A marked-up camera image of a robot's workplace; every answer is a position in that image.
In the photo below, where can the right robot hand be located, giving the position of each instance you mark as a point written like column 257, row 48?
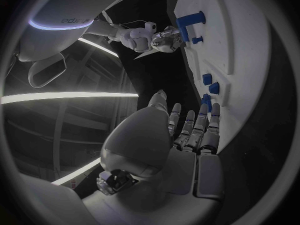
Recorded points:
column 165, row 43

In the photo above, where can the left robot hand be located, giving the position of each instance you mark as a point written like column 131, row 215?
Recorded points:
column 138, row 144

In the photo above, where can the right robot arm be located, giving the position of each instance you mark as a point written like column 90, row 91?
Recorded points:
column 136, row 38

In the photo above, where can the white task board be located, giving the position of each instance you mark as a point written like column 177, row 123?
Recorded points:
column 239, row 60

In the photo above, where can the blue short peg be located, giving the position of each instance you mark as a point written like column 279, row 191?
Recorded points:
column 197, row 40

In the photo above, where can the blue long cylinder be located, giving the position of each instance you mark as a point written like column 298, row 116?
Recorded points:
column 191, row 18

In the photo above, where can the blue block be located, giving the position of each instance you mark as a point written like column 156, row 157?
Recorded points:
column 214, row 88
column 207, row 79

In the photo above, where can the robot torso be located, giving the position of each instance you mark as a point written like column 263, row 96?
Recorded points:
column 63, row 9

